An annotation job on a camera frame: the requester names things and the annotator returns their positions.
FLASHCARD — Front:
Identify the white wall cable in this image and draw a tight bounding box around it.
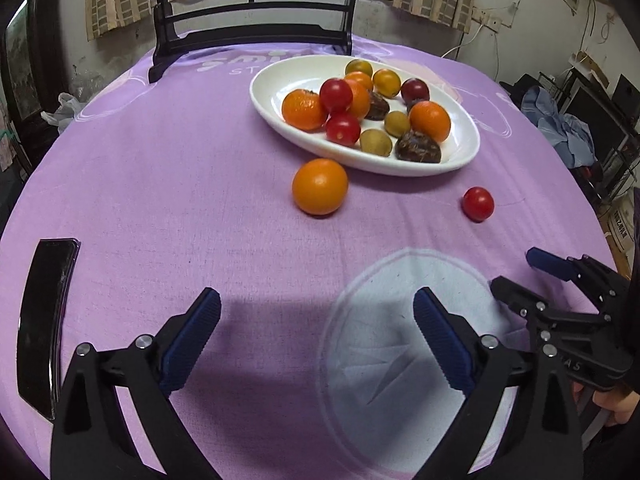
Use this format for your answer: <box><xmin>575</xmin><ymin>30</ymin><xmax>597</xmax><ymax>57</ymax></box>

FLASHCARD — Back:
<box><xmin>442</xmin><ymin>15</ymin><xmax>501</xmax><ymax>81</ymax></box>

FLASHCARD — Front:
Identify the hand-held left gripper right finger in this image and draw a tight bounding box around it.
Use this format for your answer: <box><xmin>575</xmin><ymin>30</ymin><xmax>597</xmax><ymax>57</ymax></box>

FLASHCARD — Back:
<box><xmin>410</xmin><ymin>286</ymin><xmax>586</xmax><ymax>480</ymax></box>

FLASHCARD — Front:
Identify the bumpy mandarin orange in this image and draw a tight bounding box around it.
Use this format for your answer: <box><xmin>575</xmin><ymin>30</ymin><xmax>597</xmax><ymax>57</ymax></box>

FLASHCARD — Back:
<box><xmin>281</xmin><ymin>89</ymin><xmax>328</xmax><ymax>131</ymax></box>

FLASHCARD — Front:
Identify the red cherry tomato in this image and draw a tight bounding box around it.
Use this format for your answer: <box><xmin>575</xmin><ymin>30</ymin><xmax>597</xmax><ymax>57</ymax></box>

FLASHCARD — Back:
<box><xmin>325</xmin><ymin>113</ymin><xmax>362</xmax><ymax>147</ymax></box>
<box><xmin>319</xmin><ymin>78</ymin><xmax>354</xmax><ymax>114</ymax></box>
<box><xmin>461</xmin><ymin>186</ymin><xmax>495</xmax><ymax>222</ymax></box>

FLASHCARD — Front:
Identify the small tan longan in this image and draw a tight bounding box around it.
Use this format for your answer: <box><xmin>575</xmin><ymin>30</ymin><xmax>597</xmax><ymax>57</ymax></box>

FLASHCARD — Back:
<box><xmin>384</xmin><ymin>110</ymin><xmax>412</xmax><ymax>138</ymax></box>

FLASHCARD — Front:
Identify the white plastic bag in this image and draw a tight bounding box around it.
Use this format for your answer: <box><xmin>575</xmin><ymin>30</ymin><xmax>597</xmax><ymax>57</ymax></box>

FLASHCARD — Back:
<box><xmin>41</xmin><ymin>92</ymin><xmax>87</xmax><ymax>135</ymax></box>

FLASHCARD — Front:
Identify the cardboard box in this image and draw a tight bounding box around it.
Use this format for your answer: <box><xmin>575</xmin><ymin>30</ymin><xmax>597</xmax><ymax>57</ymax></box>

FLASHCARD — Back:
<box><xmin>602</xmin><ymin>195</ymin><xmax>638</xmax><ymax>261</ymax></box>

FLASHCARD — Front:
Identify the black smartphone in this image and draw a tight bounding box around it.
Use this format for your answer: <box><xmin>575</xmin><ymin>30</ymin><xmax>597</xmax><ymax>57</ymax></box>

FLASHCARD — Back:
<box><xmin>16</xmin><ymin>239</ymin><xmax>82</xmax><ymax>421</ymax></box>

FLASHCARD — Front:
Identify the yellow orange cherry tomato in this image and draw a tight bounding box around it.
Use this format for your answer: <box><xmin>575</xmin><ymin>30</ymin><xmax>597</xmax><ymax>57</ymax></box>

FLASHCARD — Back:
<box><xmin>372</xmin><ymin>68</ymin><xmax>402</xmax><ymax>99</ymax></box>

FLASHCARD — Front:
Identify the black metal rack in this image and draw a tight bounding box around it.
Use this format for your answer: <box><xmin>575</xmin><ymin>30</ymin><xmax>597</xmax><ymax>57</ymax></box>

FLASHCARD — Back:
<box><xmin>565</xmin><ymin>67</ymin><xmax>640</xmax><ymax>206</ymax></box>

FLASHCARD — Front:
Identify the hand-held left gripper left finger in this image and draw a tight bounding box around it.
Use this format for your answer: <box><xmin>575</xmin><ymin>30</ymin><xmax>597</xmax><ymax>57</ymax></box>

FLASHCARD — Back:
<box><xmin>50</xmin><ymin>287</ymin><xmax>222</xmax><ymax>480</ymax></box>

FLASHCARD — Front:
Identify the blue clothes pile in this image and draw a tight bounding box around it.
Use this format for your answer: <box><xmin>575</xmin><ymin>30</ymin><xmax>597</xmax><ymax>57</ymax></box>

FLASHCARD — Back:
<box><xmin>520</xmin><ymin>85</ymin><xmax>601</xmax><ymax>171</ymax></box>

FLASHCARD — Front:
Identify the dark red tomato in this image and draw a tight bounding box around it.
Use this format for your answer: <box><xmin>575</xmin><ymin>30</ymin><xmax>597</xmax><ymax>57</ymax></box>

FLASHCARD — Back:
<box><xmin>400</xmin><ymin>78</ymin><xmax>431</xmax><ymax>103</ymax></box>

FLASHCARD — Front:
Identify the white oval plate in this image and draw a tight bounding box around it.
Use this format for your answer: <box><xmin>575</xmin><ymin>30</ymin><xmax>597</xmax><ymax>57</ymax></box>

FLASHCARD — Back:
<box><xmin>249</xmin><ymin>55</ymin><xmax>481</xmax><ymax>177</ymax></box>

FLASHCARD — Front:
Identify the black chair with round panel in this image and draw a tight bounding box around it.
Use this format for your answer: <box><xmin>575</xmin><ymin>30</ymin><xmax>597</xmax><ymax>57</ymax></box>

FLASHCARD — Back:
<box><xmin>148</xmin><ymin>0</ymin><xmax>364</xmax><ymax>84</ymax></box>

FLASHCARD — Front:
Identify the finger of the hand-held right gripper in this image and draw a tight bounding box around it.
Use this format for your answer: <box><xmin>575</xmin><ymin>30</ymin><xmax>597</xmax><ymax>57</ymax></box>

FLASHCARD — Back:
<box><xmin>526</xmin><ymin>247</ymin><xmax>626</xmax><ymax>311</ymax></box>
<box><xmin>490</xmin><ymin>276</ymin><xmax>556</xmax><ymax>346</ymax></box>

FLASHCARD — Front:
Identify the dark wooden cabinet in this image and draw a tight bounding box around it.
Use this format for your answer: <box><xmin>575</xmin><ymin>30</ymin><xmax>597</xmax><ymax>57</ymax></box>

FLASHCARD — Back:
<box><xmin>0</xmin><ymin>0</ymin><xmax>66</xmax><ymax>171</ymax></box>

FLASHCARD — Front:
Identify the person's right hand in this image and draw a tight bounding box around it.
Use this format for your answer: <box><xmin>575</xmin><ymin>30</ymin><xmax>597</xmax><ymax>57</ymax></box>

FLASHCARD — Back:
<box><xmin>572</xmin><ymin>382</ymin><xmax>640</xmax><ymax>428</ymax></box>

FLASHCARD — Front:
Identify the smooth orange tomato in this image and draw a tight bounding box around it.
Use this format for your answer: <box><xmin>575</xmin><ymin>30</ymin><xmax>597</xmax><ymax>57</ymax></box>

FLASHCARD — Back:
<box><xmin>292</xmin><ymin>158</ymin><xmax>349</xmax><ymax>216</ymax></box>

